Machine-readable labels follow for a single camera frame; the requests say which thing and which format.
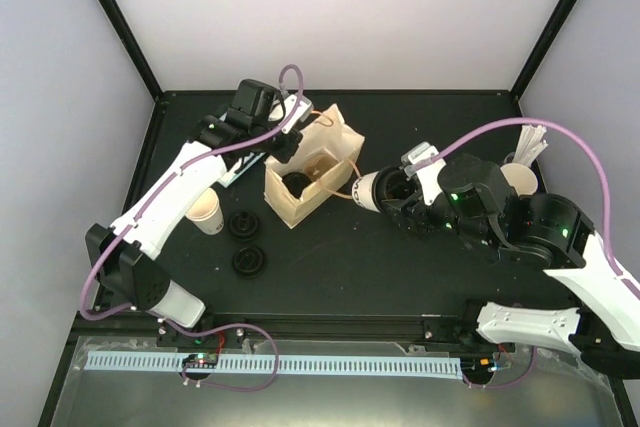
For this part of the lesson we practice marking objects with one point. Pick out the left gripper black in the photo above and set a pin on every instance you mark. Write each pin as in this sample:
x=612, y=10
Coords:
x=284, y=154

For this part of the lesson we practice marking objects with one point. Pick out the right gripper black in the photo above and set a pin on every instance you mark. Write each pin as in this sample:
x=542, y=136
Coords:
x=410, y=216

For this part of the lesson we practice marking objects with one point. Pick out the beige paper bag with handles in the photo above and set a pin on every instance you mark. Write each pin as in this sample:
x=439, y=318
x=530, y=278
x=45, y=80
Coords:
x=329, y=134

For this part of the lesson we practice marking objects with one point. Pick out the white paper cup single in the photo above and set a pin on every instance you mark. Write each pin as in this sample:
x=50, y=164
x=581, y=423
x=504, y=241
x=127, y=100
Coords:
x=372, y=191

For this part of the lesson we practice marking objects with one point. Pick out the black cup lid single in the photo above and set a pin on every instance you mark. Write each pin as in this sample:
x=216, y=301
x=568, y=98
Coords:
x=249, y=261

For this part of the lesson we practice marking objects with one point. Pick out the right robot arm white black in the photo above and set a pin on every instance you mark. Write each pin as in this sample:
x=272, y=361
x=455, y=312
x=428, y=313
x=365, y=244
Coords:
x=549, y=233

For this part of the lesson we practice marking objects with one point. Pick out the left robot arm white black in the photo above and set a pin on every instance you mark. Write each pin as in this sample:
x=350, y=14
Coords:
x=261, y=119

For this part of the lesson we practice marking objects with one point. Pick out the light blue paper bag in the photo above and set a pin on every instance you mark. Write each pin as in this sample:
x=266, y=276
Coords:
x=239, y=168

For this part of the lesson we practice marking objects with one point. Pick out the stack of black cup lids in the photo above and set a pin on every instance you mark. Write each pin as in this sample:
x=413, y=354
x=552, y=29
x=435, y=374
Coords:
x=243, y=225

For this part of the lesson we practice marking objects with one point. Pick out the white cup stack left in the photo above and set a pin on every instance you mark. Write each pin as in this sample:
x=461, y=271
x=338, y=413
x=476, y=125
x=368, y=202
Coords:
x=206, y=214

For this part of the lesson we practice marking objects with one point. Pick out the clear glass straw jar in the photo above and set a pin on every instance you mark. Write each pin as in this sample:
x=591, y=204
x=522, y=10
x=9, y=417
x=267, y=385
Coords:
x=511, y=158

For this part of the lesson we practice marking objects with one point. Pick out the stack of white paper cups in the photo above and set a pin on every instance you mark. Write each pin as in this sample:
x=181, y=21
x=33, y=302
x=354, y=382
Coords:
x=521, y=178

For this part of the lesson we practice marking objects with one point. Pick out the right controller circuit board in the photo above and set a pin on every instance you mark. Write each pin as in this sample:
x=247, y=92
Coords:
x=482, y=365

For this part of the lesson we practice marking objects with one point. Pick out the controller circuit board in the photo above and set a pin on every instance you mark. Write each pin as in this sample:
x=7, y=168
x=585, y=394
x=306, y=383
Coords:
x=200, y=361
x=482, y=365

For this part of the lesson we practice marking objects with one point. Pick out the left controller circuit board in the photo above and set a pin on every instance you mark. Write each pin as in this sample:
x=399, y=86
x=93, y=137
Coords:
x=200, y=361

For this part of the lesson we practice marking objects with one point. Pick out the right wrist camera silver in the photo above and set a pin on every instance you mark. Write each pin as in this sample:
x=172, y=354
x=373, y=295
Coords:
x=419, y=165

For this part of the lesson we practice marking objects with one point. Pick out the left black frame post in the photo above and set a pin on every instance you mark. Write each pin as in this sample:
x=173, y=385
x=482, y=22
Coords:
x=121, y=27

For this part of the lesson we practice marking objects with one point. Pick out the black frame post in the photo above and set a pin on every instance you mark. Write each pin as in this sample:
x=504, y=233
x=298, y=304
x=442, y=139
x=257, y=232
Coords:
x=121, y=27
x=543, y=44

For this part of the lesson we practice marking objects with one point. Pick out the right black frame post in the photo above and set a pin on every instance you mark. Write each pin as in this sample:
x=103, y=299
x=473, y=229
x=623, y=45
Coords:
x=543, y=44

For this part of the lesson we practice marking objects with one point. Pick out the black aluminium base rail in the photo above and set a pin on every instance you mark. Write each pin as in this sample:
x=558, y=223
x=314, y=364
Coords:
x=435, y=333

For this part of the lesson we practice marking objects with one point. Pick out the light blue slotted cable duct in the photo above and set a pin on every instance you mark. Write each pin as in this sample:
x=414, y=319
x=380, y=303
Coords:
x=310, y=365

